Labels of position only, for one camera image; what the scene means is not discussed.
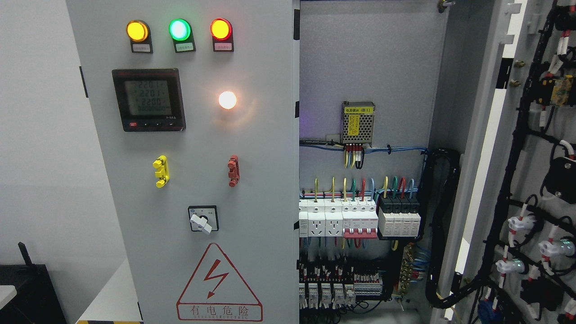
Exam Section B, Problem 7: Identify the red electric hazard warning sticker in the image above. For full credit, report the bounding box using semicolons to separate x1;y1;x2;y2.
176;243;263;322

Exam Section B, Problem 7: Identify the red indicator lamp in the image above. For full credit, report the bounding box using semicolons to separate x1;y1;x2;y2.
210;18;233;41

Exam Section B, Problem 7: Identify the black box with antenna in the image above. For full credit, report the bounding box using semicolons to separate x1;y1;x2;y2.
0;242;66;324

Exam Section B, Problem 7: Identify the black right cable harness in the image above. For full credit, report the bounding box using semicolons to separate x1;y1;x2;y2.
421;148;491;309

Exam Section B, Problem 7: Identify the green indicator lamp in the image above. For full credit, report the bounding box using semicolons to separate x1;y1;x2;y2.
169;18;191;41

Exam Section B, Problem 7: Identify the grey cabinet body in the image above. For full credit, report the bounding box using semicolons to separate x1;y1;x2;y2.
292;0;509;324

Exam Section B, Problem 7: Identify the lower relay terminal row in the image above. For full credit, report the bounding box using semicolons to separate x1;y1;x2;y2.
296;255;383;311

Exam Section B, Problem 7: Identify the yellow indicator lamp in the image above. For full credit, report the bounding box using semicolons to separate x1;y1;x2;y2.
126;20;149;42

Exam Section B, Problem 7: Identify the white glowing indicator lamp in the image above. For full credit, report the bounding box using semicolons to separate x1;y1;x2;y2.
218;91;237;109

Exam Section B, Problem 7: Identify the metal mesh power supply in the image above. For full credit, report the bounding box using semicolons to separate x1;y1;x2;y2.
340;101;376;145

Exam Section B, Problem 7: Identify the yellow terminal post block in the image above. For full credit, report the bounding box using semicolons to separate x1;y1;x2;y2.
153;155;170;188

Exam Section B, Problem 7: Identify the red terminal post block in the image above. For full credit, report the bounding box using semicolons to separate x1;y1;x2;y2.
228;155;239;187

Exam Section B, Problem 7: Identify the grey cabinet door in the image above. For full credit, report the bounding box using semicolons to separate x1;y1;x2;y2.
66;0;300;324
454;0;575;324

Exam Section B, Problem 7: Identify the white socket breaker row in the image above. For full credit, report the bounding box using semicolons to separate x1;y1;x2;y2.
297;198;378;239

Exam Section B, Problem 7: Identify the white rotary selector switch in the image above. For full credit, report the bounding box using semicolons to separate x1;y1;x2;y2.
188;205;219;234

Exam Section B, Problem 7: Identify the black white surge protector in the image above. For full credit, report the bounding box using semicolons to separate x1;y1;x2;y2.
377;195;420;240

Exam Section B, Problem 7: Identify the black digital power meter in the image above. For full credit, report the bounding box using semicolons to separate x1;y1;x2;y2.
112;68;186;132

